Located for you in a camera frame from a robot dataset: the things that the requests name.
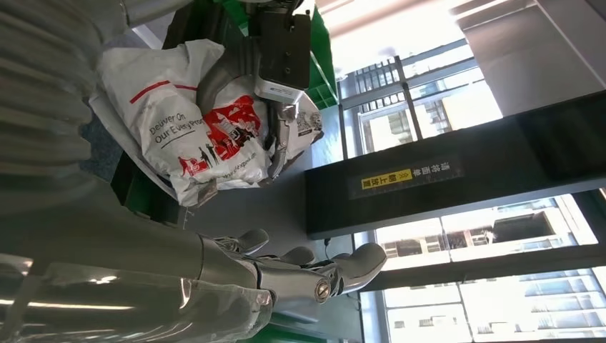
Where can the black yellow column label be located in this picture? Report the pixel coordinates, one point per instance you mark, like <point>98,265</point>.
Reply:
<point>378,182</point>

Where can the black scanner column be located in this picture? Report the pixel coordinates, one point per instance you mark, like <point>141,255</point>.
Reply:
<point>521,142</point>

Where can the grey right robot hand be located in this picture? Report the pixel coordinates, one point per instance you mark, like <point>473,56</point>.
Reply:
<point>118,274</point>

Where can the green plastic crate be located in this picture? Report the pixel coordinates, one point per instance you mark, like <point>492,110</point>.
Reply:
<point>322,71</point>

